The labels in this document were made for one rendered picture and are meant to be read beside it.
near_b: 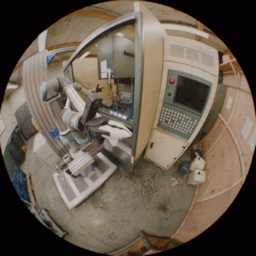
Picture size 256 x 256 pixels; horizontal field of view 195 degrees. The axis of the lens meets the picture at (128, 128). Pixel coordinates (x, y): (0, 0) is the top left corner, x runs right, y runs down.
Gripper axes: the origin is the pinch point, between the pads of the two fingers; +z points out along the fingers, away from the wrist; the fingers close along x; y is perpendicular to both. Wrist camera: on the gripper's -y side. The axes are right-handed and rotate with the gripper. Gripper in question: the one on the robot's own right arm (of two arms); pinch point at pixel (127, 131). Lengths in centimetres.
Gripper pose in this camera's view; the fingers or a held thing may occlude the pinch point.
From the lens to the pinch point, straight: 20.4
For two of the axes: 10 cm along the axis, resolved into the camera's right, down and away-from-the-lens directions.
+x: -3.9, 4.6, -8.0
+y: -0.5, 8.5, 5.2
